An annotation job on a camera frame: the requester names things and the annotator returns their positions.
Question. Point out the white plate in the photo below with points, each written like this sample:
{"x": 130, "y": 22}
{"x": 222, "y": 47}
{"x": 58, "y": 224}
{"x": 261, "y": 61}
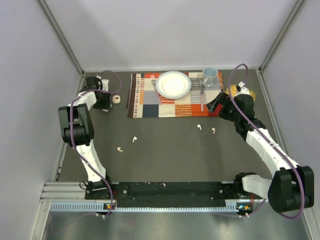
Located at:
{"x": 173, "y": 84}

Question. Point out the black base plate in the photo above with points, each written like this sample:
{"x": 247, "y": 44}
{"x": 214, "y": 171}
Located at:
{"x": 172, "y": 194}

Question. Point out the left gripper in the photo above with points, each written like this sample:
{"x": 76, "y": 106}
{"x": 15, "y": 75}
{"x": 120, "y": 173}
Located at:
{"x": 106, "y": 105}

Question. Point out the yellow woven cloth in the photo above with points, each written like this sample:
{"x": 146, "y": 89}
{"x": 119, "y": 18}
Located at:
{"x": 233, "y": 91}

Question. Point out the light blue cup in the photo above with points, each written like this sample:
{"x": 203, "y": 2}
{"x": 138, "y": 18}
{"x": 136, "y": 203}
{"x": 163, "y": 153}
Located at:
{"x": 210, "y": 76}

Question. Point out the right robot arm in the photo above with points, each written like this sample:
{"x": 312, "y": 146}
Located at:
{"x": 292, "y": 185}

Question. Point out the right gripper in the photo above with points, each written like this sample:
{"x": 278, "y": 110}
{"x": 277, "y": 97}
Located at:
{"x": 221, "y": 98}

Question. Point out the aluminium frame rail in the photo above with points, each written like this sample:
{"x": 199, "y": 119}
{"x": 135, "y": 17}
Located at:
{"x": 62, "y": 191}

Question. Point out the patchwork placemat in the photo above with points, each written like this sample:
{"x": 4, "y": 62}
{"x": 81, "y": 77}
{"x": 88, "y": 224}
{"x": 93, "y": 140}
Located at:
{"x": 143, "y": 103}

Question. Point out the pink handled knife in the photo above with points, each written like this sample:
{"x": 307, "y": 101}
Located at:
{"x": 202, "y": 97}

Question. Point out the grey cable duct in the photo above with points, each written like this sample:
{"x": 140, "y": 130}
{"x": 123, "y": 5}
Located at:
{"x": 100, "y": 207}

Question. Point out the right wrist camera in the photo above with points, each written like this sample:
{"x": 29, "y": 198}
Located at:
{"x": 241, "y": 89}

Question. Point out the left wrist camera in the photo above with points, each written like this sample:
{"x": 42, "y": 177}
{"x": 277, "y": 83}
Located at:
{"x": 103, "y": 83}

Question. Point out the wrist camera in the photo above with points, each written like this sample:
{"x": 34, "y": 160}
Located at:
{"x": 103, "y": 83}
{"x": 241, "y": 89}

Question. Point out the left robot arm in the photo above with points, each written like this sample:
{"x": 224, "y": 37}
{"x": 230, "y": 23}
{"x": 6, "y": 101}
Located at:
{"x": 77, "y": 130}

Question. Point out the silver fork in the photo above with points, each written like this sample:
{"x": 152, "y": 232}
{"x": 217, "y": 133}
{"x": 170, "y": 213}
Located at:
{"x": 153, "y": 81}

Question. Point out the beige earbud charging case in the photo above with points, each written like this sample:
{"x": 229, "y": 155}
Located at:
{"x": 116, "y": 99}

